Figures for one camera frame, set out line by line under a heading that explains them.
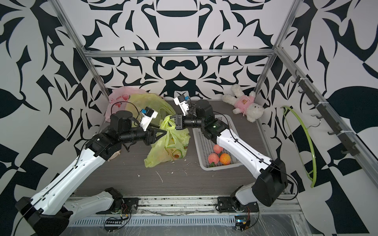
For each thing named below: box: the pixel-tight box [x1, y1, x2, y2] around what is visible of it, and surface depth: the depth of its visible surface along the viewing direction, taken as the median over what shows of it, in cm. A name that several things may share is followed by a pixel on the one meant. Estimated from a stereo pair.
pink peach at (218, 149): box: [213, 144, 224, 154], surface depth 91 cm
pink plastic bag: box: [105, 86, 147, 122], surface depth 114 cm
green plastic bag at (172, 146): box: [144, 115, 191, 168], surface depth 68 cm
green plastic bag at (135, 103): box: [125, 92, 176, 128], surface depth 114 cm
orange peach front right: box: [219, 152, 231, 166], surface depth 86 cm
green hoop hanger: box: [280, 106, 317, 188], surface depth 65 cm
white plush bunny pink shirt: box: [221, 84, 265, 123], surface depth 111 cm
